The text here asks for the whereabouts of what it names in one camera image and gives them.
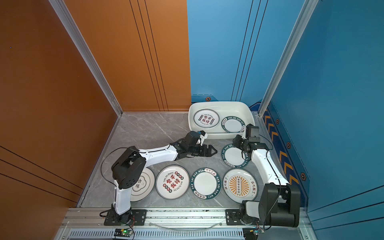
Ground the white plastic bin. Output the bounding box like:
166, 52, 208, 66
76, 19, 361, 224
188, 102, 255, 139

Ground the white red text plate back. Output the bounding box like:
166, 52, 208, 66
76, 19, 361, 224
193, 109, 220, 129

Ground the white red text plate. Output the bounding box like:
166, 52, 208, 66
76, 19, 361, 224
193, 109, 220, 129
155, 165, 190, 200

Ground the white red text plate front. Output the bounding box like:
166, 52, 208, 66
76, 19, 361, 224
155, 165, 190, 200

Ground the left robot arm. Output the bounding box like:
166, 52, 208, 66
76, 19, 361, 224
111, 131, 218, 216

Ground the green rim plate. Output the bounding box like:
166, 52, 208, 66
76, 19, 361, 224
221, 116, 246, 133
190, 168, 222, 200
221, 144, 251, 169

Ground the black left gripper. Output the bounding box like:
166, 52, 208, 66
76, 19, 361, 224
187, 144, 219, 157

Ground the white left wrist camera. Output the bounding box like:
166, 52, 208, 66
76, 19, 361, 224
198, 131, 208, 143

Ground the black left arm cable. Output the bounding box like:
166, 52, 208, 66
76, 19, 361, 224
100, 146, 133, 188

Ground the aluminium corner post right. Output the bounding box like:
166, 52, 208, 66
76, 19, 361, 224
258, 0, 319, 118

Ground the green rim plate front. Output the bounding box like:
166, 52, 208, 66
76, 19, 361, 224
190, 168, 222, 200

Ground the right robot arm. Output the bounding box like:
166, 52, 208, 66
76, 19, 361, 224
233, 135, 301, 229

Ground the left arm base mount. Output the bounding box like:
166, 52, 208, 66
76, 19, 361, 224
100, 209, 147, 227

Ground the orange sunburst plate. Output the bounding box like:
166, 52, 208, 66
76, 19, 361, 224
223, 169, 259, 204

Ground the white flower outline plate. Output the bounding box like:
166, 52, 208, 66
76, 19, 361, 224
131, 168, 156, 202

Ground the aluminium corner post left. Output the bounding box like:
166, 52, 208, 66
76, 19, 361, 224
49, 0, 123, 118

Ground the circuit board right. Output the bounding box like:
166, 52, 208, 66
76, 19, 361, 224
243, 228, 265, 240

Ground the aluminium corner post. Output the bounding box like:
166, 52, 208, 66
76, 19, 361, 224
49, 0, 123, 118
258, 0, 319, 118

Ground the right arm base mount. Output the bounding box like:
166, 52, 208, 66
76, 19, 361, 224
225, 209, 262, 226

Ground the aluminium front rail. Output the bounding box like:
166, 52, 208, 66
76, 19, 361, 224
59, 206, 313, 229

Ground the green circuit board left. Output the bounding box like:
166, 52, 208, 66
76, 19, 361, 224
114, 229, 135, 240

